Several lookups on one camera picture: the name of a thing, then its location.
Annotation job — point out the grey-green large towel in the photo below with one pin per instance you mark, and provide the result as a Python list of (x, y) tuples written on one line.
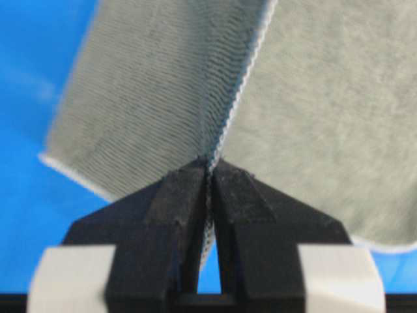
[(315, 98)]

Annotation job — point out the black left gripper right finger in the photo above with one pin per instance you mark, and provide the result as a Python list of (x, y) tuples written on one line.
[(278, 254)]

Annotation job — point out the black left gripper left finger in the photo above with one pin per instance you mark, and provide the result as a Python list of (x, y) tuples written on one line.
[(131, 256)]

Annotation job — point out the blue table cloth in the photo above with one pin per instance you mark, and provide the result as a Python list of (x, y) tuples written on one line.
[(40, 42)]

